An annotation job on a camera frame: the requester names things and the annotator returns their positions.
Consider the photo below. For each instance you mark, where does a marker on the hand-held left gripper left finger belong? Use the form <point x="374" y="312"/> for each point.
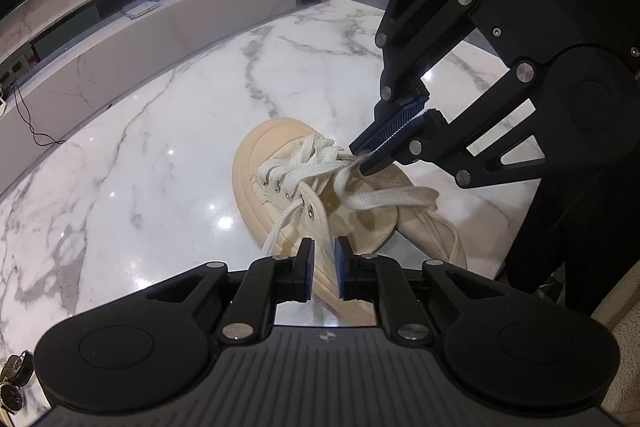
<point x="306" y="269"/>

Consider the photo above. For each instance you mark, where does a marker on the white shoelace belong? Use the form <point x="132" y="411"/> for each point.
<point x="385" y="197"/>

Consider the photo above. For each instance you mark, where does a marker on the long white marble cabinet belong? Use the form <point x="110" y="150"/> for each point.
<point x="200" y="17"/>

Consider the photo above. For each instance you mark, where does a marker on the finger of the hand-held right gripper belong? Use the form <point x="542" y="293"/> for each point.
<point x="395" y="127"/>
<point x="430" y="137"/>

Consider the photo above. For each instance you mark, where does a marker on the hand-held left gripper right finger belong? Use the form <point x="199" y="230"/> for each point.
<point x="342" y="269"/>

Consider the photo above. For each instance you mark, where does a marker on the beige canvas shoe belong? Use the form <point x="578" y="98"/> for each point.
<point x="252" y="167"/>

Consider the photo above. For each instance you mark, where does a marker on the white flat device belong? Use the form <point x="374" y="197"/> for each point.
<point x="141" y="10"/>

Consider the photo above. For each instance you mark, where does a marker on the beige sofa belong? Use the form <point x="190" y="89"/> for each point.
<point x="620" y="332"/>

